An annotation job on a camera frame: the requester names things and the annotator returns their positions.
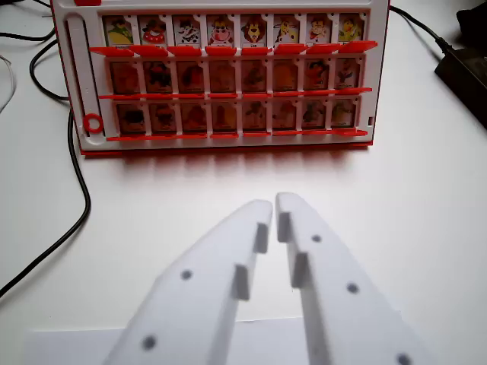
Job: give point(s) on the red and white game board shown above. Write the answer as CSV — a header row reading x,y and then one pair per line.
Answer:
x,y
228,76

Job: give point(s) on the black power box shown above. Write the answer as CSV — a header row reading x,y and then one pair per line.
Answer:
x,y
464,76

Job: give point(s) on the black soft object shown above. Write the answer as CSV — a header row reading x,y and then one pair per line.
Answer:
x,y
473,21

